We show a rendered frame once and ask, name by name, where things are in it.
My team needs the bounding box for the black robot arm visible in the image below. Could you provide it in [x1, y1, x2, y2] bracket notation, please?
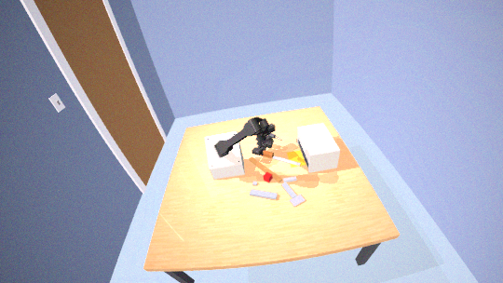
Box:
[213, 117, 276, 158]

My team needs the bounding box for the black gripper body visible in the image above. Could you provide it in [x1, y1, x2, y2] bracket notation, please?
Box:
[252, 136, 271, 155]

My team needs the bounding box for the small red cube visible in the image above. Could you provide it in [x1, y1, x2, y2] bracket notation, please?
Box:
[264, 172, 273, 182]

